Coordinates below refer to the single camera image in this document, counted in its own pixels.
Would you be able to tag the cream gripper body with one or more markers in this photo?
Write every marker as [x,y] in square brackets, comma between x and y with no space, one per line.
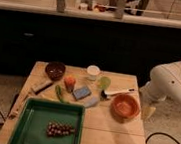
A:
[148,109]

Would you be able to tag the bunch of dark grapes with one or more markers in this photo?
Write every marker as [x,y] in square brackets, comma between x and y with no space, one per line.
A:
[55,129]

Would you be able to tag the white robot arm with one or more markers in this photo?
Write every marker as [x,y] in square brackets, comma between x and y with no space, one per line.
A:
[165,81]

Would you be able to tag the orange bowl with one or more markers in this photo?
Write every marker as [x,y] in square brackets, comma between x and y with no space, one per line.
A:
[125,106]

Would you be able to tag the white black brush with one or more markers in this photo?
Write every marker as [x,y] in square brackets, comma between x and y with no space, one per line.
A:
[106,94]

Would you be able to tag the green cup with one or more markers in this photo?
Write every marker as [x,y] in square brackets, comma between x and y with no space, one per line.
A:
[104,83]

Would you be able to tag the white cup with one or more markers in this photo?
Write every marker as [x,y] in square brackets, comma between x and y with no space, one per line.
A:
[93,71]

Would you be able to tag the blue sponge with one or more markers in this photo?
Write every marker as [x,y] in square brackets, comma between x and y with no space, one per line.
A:
[81,93]

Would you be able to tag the orange carrot toy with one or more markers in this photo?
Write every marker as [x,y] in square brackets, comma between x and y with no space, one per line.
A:
[69,82]

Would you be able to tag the green cucumber toy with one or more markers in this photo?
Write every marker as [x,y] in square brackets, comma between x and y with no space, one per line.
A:
[59,95]

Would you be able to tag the dark brown bowl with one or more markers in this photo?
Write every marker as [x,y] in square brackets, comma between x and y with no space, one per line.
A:
[55,70]

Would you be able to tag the green plastic tray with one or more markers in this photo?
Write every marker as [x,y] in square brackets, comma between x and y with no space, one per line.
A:
[32,125]

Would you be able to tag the black handled knife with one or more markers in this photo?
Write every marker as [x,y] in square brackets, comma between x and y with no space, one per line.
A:
[37,88]

